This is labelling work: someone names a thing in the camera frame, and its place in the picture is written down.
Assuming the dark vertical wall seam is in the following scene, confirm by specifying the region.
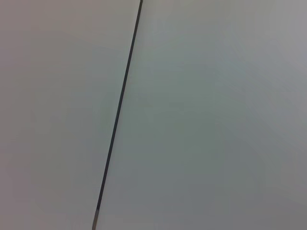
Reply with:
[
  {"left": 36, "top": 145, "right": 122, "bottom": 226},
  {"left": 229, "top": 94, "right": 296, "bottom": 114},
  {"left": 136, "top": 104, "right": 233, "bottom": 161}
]
[{"left": 91, "top": 0, "right": 144, "bottom": 230}]

